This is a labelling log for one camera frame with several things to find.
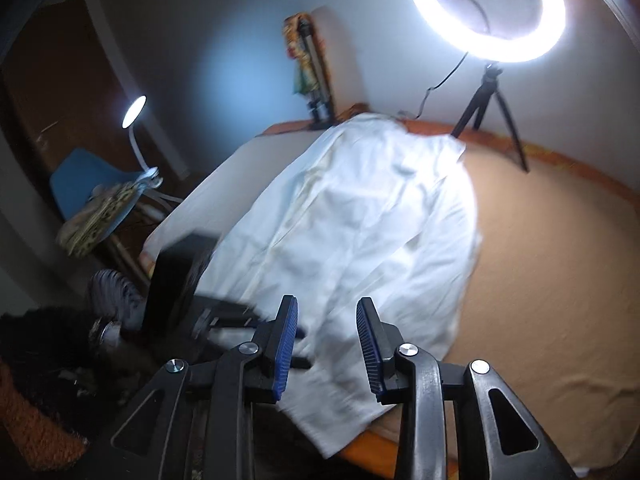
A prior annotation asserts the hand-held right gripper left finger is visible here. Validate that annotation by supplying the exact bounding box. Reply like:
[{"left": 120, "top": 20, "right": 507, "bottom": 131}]
[{"left": 87, "top": 294, "right": 301, "bottom": 480}]

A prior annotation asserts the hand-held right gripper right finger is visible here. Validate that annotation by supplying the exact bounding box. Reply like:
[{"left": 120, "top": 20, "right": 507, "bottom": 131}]
[{"left": 356, "top": 297, "right": 576, "bottom": 480}]

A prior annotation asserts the white garment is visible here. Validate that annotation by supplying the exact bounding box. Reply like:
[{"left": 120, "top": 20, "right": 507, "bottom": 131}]
[{"left": 192, "top": 112, "right": 484, "bottom": 461}]

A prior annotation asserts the person's left hand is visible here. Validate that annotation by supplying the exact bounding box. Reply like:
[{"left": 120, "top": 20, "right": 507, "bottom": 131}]
[{"left": 86, "top": 268, "right": 152, "bottom": 335}]

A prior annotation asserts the leopard print cloth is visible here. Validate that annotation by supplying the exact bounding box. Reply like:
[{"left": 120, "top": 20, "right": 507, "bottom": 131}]
[{"left": 55, "top": 180, "right": 142, "bottom": 259}]

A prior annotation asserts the blue chair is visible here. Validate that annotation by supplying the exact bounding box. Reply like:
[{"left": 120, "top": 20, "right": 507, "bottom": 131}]
[{"left": 49, "top": 147, "right": 177, "bottom": 281}]

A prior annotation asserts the white desk lamp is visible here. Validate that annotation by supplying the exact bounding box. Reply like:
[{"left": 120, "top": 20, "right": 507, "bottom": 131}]
[{"left": 121, "top": 95, "right": 167, "bottom": 192}]

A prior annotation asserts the orange knitted cloth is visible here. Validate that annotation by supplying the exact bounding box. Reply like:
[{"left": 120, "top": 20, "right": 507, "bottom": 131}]
[{"left": 0, "top": 360, "right": 92, "bottom": 472}]

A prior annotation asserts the folded black tripod stand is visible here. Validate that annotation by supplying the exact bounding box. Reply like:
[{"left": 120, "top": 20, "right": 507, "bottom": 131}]
[{"left": 297, "top": 17, "right": 337, "bottom": 129}]

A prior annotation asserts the colourful hanging cloth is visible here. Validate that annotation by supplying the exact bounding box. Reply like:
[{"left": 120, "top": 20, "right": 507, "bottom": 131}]
[{"left": 283, "top": 12, "right": 321, "bottom": 99}]

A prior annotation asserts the orange bed sheet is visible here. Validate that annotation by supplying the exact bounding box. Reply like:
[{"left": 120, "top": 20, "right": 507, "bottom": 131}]
[{"left": 259, "top": 104, "right": 640, "bottom": 476}]

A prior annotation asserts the metal bracelet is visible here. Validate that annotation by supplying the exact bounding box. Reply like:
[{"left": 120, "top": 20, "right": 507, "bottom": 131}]
[{"left": 88, "top": 319, "right": 124, "bottom": 357}]

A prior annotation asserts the black ring light cable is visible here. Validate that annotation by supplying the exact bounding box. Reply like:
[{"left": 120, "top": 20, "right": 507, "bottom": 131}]
[{"left": 416, "top": 52, "right": 469, "bottom": 119}]

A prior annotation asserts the black ring light tripod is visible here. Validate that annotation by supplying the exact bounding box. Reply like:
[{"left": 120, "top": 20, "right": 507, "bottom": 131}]
[{"left": 450, "top": 62, "right": 530, "bottom": 174}]

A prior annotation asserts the white ring light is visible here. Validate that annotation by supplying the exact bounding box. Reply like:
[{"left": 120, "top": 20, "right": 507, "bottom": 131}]
[{"left": 402, "top": 0, "right": 567, "bottom": 65}]

